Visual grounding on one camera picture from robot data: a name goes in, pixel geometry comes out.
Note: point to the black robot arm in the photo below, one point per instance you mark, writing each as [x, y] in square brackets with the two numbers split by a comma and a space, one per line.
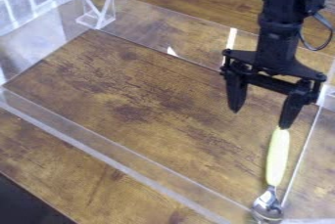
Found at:
[281, 21]

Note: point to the clear acrylic corner bracket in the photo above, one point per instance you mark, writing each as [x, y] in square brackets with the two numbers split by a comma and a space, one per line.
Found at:
[97, 12]

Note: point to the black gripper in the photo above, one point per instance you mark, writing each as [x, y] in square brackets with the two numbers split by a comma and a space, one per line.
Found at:
[278, 75]

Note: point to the clear acrylic enclosure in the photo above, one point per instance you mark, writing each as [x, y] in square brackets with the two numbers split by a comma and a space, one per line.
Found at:
[133, 92]

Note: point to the green handled metal spoon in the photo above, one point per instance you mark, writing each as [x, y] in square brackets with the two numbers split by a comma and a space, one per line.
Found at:
[267, 210]

